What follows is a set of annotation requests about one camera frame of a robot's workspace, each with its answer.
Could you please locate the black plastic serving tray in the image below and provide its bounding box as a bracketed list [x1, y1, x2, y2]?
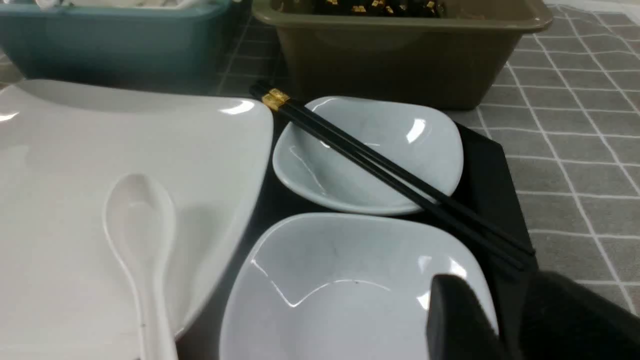
[177, 126, 532, 360]

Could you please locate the small white bowl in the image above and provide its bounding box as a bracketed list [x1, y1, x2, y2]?
[272, 95, 465, 217]
[219, 212, 500, 360]

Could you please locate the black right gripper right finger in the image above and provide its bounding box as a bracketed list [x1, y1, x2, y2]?
[519, 271, 640, 360]

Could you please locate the white ceramic soup spoon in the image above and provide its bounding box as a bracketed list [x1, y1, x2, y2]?
[102, 173, 178, 360]

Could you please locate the brown plastic chopstick bin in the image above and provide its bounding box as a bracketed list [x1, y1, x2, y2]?
[252, 0, 553, 110]

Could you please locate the black chopstick gold band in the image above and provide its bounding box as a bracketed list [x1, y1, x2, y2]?
[256, 81, 536, 258]

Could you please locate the large white square plate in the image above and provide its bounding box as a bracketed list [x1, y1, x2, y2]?
[0, 79, 274, 360]

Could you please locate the pile of black chopsticks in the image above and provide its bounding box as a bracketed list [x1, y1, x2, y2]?
[311, 0, 447, 19]

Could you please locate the grey checked tablecloth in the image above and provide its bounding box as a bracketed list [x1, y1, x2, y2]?
[0, 5, 640, 317]

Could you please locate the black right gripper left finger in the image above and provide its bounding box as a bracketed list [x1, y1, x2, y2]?
[425, 274, 511, 360]

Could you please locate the teal plastic spoon bin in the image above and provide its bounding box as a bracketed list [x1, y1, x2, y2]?
[0, 0, 242, 94]

